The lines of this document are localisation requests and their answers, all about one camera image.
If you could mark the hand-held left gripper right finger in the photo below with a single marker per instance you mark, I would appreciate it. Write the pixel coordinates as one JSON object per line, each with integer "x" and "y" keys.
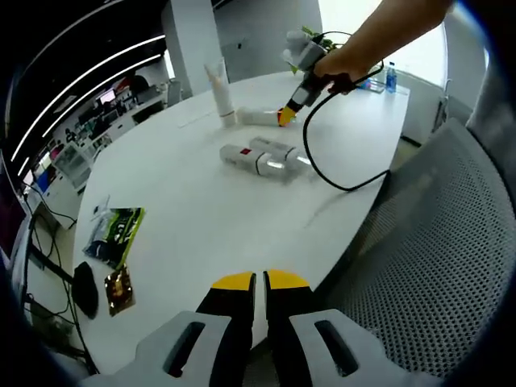
{"x": 290, "y": 322}

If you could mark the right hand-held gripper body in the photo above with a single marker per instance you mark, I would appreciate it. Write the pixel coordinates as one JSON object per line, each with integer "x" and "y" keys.
{"x": 304, "y": 50}

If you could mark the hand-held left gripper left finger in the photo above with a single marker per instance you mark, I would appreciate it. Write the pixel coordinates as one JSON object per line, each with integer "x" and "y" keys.
{"x": 225, "y": 322}

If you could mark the white skincare bottle red band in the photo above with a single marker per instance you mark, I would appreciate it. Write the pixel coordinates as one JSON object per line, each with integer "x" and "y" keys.
{"x": 258, "y": 117}

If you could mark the white skincare bottle red label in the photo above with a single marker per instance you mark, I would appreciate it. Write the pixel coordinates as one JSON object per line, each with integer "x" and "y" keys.
{"x": 242, "y": 155}
{"x": 278, "y": 146}

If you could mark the white skincare tube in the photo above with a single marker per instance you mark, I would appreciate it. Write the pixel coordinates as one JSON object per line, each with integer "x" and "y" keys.
{"x": 221, "y": 88}

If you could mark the gold foil packet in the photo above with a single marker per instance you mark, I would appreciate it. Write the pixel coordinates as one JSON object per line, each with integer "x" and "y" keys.
{"x": 120, "y": 290}

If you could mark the small clear plastic packet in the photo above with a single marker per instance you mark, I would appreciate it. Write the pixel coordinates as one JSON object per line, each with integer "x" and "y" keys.
{"x": 101, "y": 207}

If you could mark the water bottle blue label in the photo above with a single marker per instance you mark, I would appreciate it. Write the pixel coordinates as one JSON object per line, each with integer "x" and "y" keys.
{"x": 391, "y": 78}

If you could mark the person's right hand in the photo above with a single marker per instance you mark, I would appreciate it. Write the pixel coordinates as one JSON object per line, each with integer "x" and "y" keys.
{"x": 342, "y": 68}

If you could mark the potted green plant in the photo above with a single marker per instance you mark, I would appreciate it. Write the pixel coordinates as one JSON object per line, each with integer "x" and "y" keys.
{"x": 326, "y": 40}

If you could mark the blue tissue pack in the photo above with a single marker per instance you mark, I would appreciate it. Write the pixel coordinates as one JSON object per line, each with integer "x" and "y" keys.
{"x": 373, "y": 84}

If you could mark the green black snack packet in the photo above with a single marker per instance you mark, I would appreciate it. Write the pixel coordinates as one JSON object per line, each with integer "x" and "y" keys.
{"x": 117, "y": 234}

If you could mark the black computer mouse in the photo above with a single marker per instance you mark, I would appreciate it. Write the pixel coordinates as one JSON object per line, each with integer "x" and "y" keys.
{"x": 86, "y": 290}

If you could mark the grey mesh office chair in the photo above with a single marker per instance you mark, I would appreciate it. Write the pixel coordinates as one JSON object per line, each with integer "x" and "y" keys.
{"x": 423, "y": 242}

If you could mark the person's light shirt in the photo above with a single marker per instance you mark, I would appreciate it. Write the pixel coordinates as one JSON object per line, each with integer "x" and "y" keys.
{"x": 492, "y": 105}

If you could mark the ceiling light strip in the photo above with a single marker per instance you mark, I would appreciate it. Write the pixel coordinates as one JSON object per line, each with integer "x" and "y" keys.
{"x": 88, "y": 94}
{"x": 80, "y": 82}

